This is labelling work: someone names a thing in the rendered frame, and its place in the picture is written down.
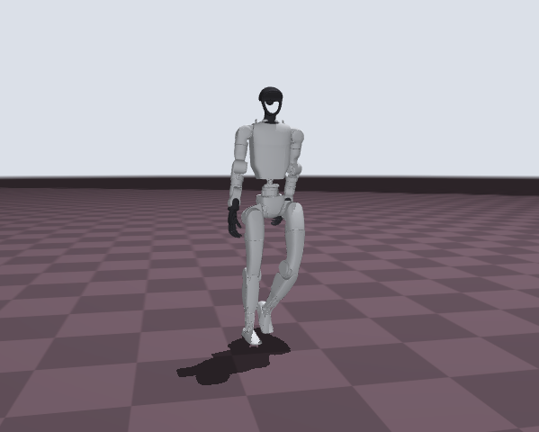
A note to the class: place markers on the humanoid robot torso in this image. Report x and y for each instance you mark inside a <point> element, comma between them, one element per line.
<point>269,149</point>

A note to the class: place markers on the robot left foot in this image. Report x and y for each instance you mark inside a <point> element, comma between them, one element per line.
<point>264,320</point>

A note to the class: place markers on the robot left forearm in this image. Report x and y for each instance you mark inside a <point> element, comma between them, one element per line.
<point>290,184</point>

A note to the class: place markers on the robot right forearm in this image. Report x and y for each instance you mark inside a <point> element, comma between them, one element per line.
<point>235,190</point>

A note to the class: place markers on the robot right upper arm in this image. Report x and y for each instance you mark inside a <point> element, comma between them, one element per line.
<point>242,135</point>

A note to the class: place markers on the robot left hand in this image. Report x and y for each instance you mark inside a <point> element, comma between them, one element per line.
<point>279,218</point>

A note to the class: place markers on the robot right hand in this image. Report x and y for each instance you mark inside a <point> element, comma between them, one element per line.
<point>232,219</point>

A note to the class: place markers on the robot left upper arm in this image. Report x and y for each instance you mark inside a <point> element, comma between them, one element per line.
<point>295,151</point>

